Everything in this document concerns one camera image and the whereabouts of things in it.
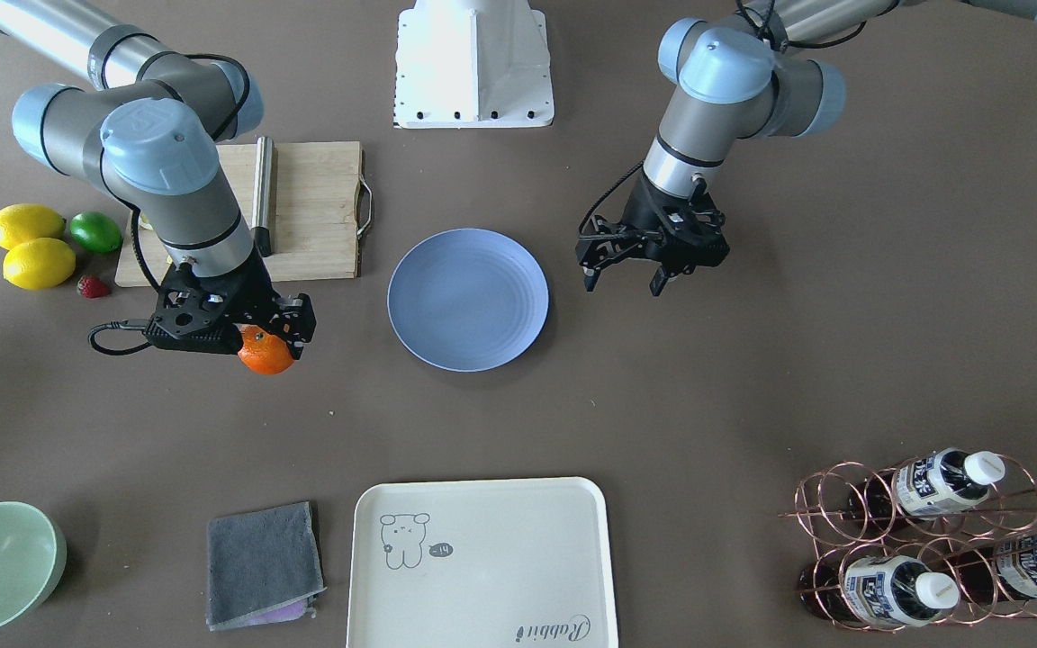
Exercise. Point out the wooden cutting board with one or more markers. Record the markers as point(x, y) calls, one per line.
point(315, 220)

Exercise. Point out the black handled knife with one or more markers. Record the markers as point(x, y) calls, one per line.
point(263, 206)

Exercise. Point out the blue plastic plate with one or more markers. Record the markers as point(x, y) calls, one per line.
point(468, 300)

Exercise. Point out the yellow lemon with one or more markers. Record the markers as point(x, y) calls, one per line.
point(39, 264)
point(24, 221)

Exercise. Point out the dark drink bottle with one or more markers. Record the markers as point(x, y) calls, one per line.
point(1006, 572)
point(944, 482)
point(883, 593)

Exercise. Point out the beige plastic tray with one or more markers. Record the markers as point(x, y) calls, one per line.
point(486, 563)

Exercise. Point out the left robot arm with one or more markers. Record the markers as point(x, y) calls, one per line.
point(737, 78)

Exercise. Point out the red strawberry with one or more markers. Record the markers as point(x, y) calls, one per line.
point(92, 287)

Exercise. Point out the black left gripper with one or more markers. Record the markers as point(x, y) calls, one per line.
point(642, 213)

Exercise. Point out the copper wire bottle holder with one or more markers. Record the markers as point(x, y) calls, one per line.
point(1009, 511)

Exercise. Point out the green lime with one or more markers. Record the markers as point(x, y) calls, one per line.
point(95, 232)

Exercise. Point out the orange fruit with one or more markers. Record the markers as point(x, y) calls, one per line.
point(262, 352)

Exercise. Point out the dark drink bottle middle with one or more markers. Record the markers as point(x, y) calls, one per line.
point(944, 482)

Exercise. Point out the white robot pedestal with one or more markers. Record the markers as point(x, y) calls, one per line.
point(472, 65)

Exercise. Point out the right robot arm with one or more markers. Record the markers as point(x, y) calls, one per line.
point(147, 134)

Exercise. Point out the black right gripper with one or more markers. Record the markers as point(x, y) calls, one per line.
point(251, 286)

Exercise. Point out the dark drink bottle front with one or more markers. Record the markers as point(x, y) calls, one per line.
point(883, 593)

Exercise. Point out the dark drink bottle back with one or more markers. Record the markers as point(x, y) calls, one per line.
point(1006, 572)

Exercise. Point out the grey folded cloth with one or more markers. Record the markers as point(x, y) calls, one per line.
point(263, 567)

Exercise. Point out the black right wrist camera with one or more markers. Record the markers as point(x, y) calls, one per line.
point(176, 332)

